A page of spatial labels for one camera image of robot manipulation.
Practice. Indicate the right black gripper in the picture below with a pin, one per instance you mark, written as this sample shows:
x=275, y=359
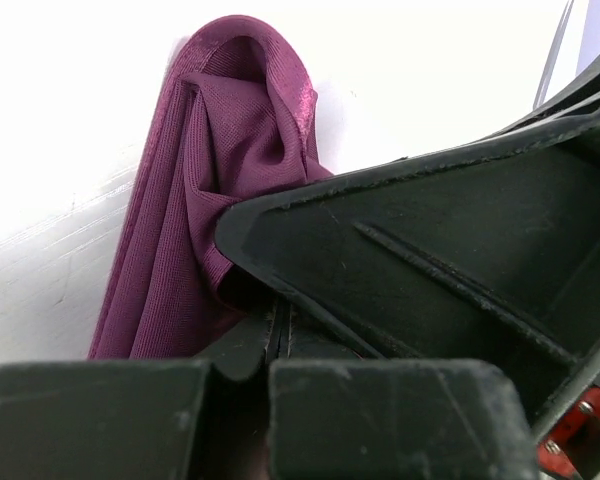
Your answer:
x=469, y=279

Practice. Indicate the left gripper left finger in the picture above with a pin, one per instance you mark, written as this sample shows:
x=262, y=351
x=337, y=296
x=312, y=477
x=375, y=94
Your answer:
x=248, y=346

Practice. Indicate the purple cloth napkin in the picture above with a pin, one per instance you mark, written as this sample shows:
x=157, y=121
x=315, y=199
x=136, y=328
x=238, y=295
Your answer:
x=235, y=120

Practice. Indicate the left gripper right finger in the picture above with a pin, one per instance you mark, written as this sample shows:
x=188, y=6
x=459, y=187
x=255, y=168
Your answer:
x=300, y=336

